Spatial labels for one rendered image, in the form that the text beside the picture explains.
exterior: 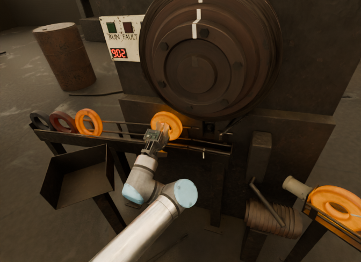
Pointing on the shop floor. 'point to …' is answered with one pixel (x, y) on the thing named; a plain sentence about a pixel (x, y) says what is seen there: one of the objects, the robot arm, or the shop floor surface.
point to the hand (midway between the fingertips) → (165, 123)
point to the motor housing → (266, 226)
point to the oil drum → (66, 55)
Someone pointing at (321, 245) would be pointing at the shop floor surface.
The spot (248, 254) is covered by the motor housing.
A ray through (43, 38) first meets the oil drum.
